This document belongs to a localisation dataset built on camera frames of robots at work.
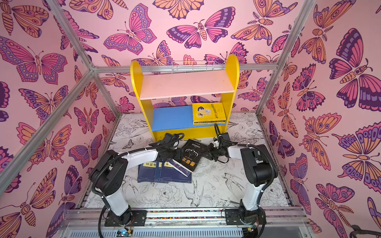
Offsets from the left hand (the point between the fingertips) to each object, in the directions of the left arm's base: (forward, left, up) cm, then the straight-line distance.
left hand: (183, 152), depth 93 cm
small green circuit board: (-41, +28, -7) cm, 50 cm away
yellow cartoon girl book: (+16, -16, +11) cm, 25 cm away
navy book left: (-12, +20, -1) cm, 24 cm away
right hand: (+1, -11, 0) cm, 11 cm away
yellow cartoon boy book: (+21, -16, +14) cm, 30 cm away
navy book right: (-13, +7, -1) cm, 15 cm away
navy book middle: (-12, +14, 0) cm, 18 cm away
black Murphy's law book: (+1, -6, -2) cm, 6 cm away
